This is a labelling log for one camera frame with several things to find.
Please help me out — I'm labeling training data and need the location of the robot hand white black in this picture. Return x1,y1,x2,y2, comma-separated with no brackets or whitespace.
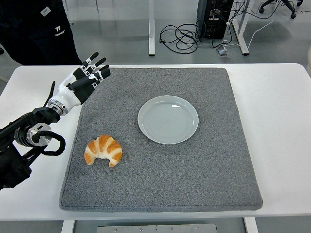
49,51,111,112

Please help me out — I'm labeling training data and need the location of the golden croissant bread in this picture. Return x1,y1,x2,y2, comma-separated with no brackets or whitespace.
84,134,123,167

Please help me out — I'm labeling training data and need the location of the pale grey round plate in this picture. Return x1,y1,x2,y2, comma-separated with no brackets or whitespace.
138,95,199,145

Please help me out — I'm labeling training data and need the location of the grey metal plate with screws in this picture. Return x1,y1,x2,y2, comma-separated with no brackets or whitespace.
96,223,218,233

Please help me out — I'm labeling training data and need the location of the person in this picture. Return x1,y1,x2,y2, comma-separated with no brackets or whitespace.
0,0,83,66

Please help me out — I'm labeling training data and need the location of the white desk leg straight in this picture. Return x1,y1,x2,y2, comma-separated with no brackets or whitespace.
148,0,156,58

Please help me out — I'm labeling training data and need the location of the grey fabric mat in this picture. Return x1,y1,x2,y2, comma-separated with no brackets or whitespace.
59,67,264,211

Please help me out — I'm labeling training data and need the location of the white table leg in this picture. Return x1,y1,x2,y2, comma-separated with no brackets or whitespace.
243,217,259,233
60,220,76,233

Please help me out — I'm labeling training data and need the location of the metal floor socket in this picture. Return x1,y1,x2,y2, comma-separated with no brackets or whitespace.
215,46,231,58

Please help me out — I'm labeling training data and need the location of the black computer tower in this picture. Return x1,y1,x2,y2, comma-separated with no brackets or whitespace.
196,0,234,40

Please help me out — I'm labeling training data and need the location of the white desk leg angled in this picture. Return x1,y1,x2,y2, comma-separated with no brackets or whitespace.
232,0,251,56

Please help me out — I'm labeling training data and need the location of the black office chair base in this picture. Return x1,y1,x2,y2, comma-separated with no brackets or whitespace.
259,0,304,19

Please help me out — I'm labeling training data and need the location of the black cable bundle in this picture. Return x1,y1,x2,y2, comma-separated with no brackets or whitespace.
159,23,202,54

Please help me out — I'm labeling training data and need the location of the white cable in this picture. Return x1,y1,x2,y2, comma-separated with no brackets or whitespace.
222,0,282,49

